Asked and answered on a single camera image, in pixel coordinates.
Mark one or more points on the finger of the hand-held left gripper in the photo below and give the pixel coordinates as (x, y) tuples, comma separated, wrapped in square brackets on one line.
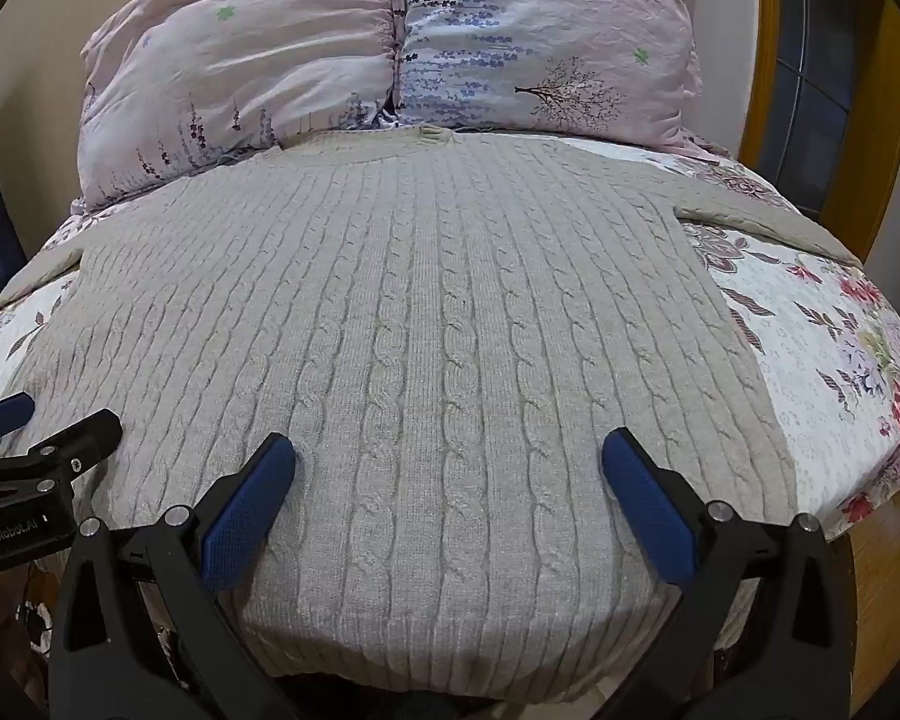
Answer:
[(82, 435), (4, 414)]

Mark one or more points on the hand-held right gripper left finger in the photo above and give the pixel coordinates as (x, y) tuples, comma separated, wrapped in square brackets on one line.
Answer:
[(247, 517)]

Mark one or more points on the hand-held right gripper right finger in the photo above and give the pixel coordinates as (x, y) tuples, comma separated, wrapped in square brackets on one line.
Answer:
[(645, 510)]

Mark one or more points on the white floral bedsheet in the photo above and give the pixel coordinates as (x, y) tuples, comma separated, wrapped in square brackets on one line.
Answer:
[(810, 390)]

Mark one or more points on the yellow framed glass door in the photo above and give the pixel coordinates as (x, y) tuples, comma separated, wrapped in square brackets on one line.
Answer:
[(757, 52)]

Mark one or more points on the blue and pink floral pillow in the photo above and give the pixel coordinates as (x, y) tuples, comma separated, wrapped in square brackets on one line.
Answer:
[(555, 30)]

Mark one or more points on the wooden bed frame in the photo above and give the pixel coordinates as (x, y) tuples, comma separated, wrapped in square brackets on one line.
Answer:
[(885, 577)]

